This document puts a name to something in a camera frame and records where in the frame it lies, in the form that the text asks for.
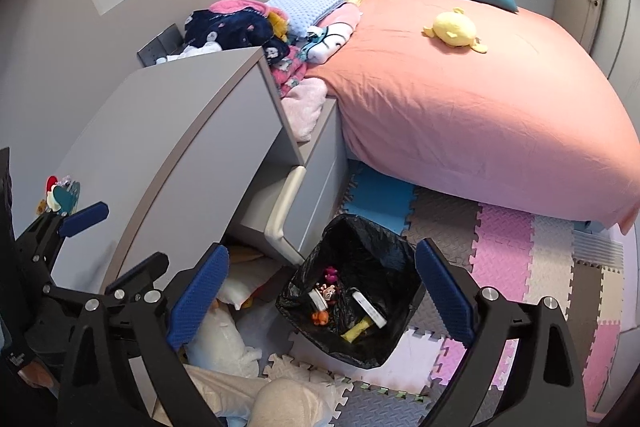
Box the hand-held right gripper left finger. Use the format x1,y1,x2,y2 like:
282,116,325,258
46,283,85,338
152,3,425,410
57,243,231,427

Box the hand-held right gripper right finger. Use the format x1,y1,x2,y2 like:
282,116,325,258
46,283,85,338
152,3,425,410
415,238,587,427

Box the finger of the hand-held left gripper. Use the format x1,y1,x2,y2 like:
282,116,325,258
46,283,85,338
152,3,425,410
42,253,170,313
15,202,110,280

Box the long white carton box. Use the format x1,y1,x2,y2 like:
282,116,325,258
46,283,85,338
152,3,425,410
350,288,387,329

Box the bin with black bag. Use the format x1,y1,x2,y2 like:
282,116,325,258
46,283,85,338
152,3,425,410
276,213,426,369

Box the yellow snack wrapper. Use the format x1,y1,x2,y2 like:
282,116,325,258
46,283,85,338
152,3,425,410
341,314,376,343

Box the person's left hand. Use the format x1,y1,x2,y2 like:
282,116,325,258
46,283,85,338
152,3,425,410
19,354,60,390

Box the teal white toy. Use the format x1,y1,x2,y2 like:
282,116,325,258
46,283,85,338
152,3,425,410
51,181,82,216

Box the white plush toy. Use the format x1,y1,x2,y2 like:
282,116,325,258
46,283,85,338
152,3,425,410
185,304,263,378

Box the cream cushion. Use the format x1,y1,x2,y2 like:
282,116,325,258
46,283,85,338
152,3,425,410
217,244,296,310

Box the foam floor mats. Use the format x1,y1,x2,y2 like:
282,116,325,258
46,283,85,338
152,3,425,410
265,159,626,427

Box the grey drawer cabinet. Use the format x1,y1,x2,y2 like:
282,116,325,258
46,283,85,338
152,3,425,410
222,99,351,265

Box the bed with pink sheet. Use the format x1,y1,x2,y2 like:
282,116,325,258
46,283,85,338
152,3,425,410
310,0,640,235

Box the pale pink fleece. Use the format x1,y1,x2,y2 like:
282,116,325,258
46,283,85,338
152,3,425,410
280,78,328,142

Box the pink printed cloth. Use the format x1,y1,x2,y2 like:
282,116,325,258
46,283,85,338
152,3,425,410
270,46,311,98

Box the pink towel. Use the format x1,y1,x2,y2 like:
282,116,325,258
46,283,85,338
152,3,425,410
207,0,283,20

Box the yellow plush toy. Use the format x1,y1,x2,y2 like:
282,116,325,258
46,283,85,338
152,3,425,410
422,7,488,54

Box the yellow cloth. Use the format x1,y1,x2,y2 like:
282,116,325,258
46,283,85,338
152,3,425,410
267,13,291,40

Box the white pink cloth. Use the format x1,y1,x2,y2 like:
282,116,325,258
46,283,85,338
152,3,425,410
300,4,362,64

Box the light blue blanket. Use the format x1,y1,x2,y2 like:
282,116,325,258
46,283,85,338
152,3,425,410
263,0,348,32

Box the dark wall sockets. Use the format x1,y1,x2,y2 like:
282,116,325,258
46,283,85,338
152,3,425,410
137,23,188,68

